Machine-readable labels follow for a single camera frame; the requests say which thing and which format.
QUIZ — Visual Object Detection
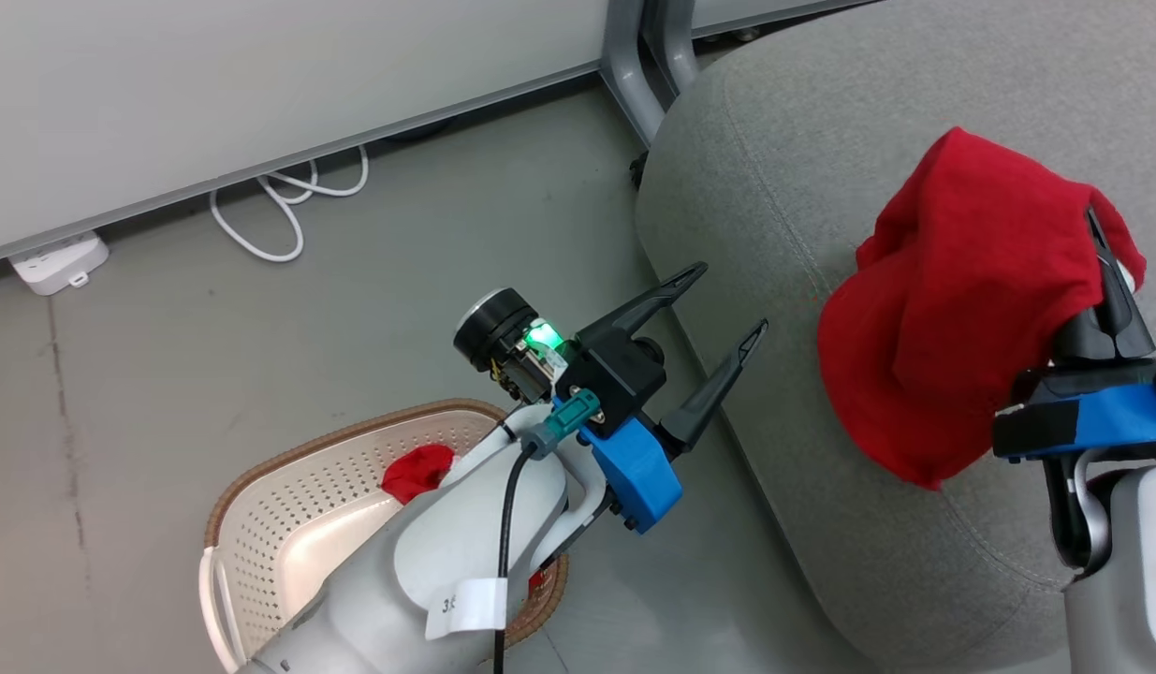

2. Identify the right gripper body blue housing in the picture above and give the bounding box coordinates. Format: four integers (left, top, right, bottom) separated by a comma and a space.
993, 359, 1156, 461

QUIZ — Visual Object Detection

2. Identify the left gripper body blue housing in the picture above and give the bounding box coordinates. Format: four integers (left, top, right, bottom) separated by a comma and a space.
454, 288, 683, 535

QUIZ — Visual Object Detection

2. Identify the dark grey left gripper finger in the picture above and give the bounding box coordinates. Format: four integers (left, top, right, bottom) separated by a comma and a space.
659, 319, 769, 456
576, 262, 709, 345

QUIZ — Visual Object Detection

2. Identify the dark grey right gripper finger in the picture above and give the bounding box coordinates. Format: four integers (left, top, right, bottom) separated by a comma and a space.
1088, 206, 1156, 362
1054, 303, 1118, 365

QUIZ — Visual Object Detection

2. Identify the large red garment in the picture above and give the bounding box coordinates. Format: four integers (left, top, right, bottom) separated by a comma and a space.
817, 126, 1148, 491

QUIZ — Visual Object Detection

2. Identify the small red cloth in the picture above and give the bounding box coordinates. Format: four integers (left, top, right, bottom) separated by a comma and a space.
381, 444, 457, 506

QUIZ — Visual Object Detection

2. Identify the cream perforated laundry basket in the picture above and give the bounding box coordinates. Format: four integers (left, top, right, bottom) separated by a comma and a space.
198, 398, 570, 674

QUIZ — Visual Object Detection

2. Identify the grey partition foot leg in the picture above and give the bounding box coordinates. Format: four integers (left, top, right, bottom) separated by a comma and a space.
600, 0, 678, 147
643, 0, 701, 95

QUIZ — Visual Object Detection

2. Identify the grey fabric sofa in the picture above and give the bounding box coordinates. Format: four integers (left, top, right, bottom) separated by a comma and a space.
634, 0, 1156, 674

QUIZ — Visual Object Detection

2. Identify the narrow white partition panel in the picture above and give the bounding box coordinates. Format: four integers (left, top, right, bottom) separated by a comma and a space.
690, 0, 883, 40

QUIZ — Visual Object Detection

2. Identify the wide white partition panel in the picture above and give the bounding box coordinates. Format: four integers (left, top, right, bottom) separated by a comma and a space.
0, 0, 627, 269

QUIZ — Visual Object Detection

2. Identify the white power strip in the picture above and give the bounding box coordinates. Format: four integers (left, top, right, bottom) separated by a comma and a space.
8, 231, 110, 298

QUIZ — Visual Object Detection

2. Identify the teal camera cable connector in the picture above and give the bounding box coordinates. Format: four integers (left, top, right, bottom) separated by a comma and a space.
521, 391, 603, 460

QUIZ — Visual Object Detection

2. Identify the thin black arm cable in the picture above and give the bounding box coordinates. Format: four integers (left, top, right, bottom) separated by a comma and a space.
491, 445, 541, 674

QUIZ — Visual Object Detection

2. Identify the white paper cable tag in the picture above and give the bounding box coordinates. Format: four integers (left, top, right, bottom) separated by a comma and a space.
425, 577, 509, 643

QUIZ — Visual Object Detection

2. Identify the white coiled power cable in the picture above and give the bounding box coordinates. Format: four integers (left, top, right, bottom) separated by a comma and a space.
209, 145, 371, 264

